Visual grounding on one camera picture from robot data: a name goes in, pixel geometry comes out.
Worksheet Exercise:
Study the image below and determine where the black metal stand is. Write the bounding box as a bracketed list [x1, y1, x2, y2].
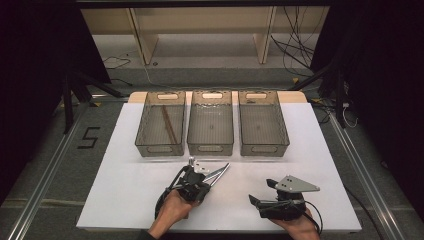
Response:
[289, 59, 348, 129]
[61, 69, 124, 134]

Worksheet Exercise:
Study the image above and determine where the smoky clear plastic bin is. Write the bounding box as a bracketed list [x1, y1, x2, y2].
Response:
[186, 89, 235, 157]
[134, 90, 187, 158]
[237, 89, 291, 158]

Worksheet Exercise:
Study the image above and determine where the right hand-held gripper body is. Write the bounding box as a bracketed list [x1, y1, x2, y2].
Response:
[258, 174, 321, 222]

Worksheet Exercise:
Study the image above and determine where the wooden-handled metal knife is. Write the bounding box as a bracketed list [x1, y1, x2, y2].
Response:
[203, 162, 231, 183]

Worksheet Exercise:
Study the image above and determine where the white cable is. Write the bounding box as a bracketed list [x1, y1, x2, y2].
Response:
[342, 105, 359, 129]

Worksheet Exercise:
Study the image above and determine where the person's right hand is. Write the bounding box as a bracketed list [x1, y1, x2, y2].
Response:
[269, 209, 321, 240]

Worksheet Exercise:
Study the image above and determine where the thin black floor cable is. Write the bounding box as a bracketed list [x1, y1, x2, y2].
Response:
[100, 55, 134, 88]

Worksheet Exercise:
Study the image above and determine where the metal floor rail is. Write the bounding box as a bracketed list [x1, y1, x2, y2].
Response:
[6, 94, 129, 240]
[328, 111, 406, 240]

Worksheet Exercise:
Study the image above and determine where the dark curtain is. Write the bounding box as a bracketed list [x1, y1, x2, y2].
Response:
[309, 0, 424, 221]
[0, 0, 113, 204]

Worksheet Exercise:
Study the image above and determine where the thick black floor cable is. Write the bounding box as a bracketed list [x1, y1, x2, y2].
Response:
[343, 185, 383, 240]

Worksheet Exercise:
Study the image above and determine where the beige wooden bench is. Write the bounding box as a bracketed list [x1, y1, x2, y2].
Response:
[79, 6, 331, 66]

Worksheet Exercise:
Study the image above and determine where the person's left hand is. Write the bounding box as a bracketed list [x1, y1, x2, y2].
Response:
[148, 189, 201, 239]

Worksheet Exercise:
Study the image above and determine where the white table board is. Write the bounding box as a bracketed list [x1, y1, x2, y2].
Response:
[75, 101, 363, 233]

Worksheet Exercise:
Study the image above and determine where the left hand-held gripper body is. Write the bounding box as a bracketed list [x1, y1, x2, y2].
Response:
[173, 159, 210, 203]

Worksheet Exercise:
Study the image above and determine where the right hand-held gripper black cable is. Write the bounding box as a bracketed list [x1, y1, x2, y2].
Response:
[301, 199, 324, 236]

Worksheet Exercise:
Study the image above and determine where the hanging black cable bundle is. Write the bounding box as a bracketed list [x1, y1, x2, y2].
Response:
[269, 5, 321, 78]

